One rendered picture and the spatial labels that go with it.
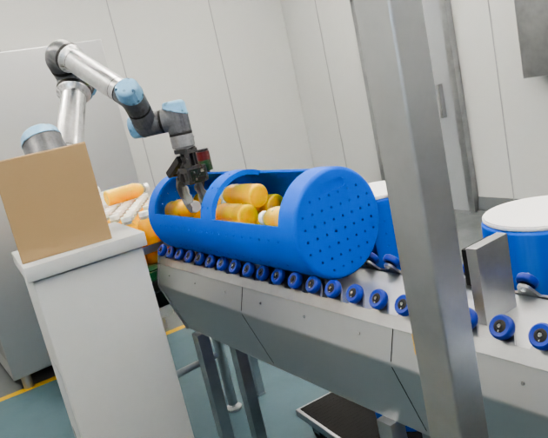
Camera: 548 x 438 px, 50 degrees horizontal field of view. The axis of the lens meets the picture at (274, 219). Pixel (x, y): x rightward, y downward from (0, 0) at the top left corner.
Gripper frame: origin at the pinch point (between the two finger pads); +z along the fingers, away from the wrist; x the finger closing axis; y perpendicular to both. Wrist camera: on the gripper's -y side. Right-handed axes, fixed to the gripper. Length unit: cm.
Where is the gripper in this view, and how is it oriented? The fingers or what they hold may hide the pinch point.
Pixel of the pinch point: (196, 207)
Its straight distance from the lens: 196.6
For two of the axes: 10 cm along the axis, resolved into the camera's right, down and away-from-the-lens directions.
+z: 2.1, 9.6, 2.1
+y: 5.7, 0.5, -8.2
